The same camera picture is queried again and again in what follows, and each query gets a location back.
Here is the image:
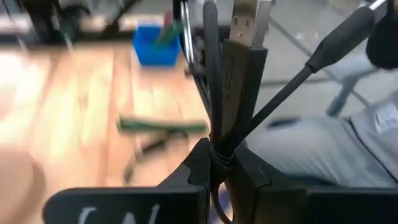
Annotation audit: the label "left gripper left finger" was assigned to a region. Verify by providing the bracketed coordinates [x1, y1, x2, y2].
[43, 138, 212, 224]

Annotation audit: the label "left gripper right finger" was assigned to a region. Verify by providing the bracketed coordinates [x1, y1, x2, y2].
[225, 142, 398, 224]

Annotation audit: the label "black USB cable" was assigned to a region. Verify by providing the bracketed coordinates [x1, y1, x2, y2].
[172, 0, 388, 224]
[123, 130, 191, 185]

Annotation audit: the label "green braided USB cable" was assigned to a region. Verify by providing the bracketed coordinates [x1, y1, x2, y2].
[155, 19, 184, 46]
[118, 117, 208, 134]

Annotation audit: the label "person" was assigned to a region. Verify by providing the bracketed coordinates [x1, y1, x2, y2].
[245, 90, 398, 189]

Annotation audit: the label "grey chair base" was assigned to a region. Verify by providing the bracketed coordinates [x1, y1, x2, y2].
[325, 52, 385, 118]

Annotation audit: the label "blue plastic bin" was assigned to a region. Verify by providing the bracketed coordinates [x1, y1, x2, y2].
[132, 24, 182, 67]

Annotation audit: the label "black table frame rails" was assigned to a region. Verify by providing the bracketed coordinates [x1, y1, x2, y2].
[0, 29, 137, 44]

